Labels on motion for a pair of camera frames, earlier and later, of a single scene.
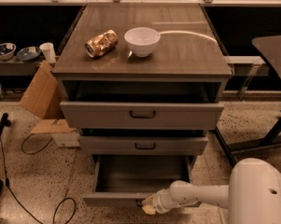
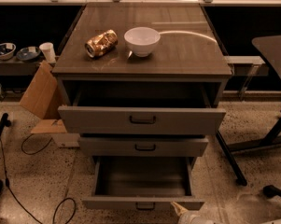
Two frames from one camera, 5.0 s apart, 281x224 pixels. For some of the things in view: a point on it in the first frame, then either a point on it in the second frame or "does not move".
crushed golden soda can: x=101 y=44 does not move
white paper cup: x=49 y=50 does not move
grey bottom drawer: x=126 y=180 does not move
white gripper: x=161 y=200 -> x=192 y=218
